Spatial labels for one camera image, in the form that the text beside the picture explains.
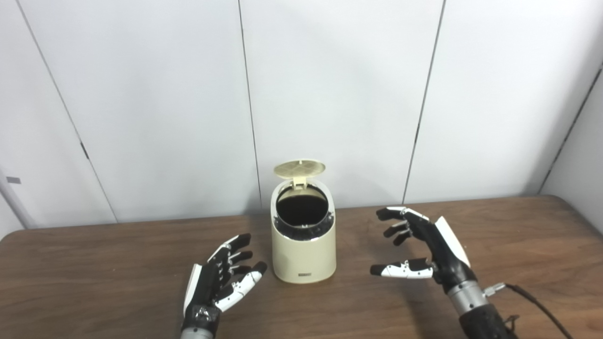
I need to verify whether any cream-colored bin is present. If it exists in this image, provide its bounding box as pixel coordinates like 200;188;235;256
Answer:
270;178;337;284

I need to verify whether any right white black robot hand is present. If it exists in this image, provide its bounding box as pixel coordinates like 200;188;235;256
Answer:
370;206;477;295

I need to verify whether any cream round bin lid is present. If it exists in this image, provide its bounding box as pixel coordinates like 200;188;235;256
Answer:
274;159;326;190

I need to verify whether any black bin liner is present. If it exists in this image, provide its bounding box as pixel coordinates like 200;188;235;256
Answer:
273;185;335;242

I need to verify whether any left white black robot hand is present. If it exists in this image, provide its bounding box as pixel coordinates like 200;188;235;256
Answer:
182;233;268;331

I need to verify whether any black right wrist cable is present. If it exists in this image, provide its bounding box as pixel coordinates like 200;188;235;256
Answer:
504;282;575;339

